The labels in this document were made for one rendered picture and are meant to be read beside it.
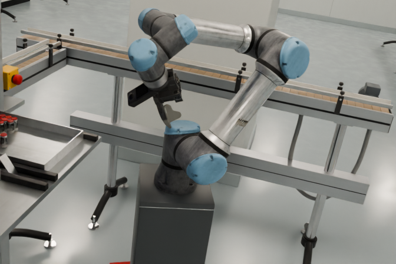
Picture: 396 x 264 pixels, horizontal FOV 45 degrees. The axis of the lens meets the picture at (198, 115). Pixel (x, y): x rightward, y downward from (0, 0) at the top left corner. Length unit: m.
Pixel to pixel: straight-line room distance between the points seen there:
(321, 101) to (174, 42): 1.17
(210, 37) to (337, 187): 1.29
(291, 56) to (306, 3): 7.96
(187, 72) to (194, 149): 0.92
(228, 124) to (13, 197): 0.65
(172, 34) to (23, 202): 0.61
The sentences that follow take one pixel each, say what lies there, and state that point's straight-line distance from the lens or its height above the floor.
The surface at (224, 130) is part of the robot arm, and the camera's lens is 1.44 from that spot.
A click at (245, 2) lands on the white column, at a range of 2.80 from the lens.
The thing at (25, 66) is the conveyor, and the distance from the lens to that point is 2.23.
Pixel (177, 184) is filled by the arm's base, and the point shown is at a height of 0.83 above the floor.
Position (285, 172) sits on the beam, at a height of 0.51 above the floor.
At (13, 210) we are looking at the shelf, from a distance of 1.37.
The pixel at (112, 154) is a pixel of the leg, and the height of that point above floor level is 0.36.
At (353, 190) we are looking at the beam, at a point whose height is 0.50.
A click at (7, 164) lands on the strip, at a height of 0.91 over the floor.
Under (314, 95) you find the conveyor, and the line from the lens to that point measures 2.32.
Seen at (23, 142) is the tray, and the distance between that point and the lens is 1.69.
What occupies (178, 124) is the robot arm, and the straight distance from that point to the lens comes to 1.56.
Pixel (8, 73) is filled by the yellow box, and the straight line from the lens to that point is 1.88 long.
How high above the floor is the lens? 1.68
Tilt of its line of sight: 24 degrees down
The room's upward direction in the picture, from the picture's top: 8 degrees clockwise
